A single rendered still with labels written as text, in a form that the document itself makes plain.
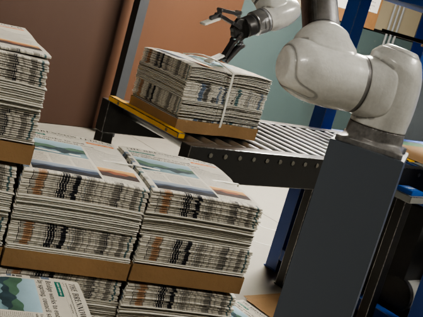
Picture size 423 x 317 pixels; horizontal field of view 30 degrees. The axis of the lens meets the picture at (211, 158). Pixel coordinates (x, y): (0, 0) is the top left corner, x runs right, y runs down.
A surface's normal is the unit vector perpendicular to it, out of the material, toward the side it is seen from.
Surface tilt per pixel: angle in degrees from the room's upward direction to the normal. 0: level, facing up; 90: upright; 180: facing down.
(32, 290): 2
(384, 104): 96
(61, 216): 90
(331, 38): 43
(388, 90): 88
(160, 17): 90
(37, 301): 2
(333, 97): 124
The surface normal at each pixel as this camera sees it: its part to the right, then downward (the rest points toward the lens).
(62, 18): 0.61, 0.33
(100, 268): 0.32, 0.31
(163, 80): -0.75, -0.07
